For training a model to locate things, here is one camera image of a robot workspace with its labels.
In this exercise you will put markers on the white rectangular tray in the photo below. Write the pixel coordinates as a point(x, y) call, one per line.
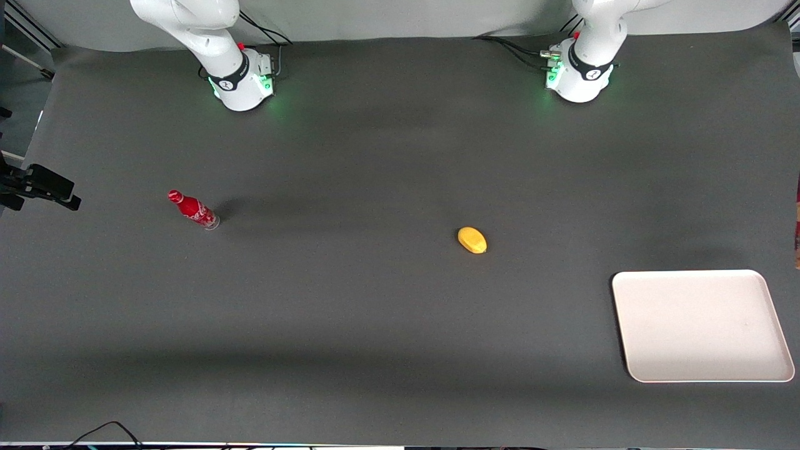
point(701, 325)

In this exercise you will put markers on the aluminium frame rail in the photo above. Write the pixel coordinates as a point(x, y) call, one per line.
point(28, 31)

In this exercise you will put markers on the red cola bottle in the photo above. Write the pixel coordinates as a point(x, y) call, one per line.
point(192, 209)

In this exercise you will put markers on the yellow lemon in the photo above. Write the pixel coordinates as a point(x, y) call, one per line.
point(472, 240)

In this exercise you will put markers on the red cookie box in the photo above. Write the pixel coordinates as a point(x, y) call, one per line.
point(798, 228)

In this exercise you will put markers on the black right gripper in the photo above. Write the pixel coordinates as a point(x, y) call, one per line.
point(44, 182)

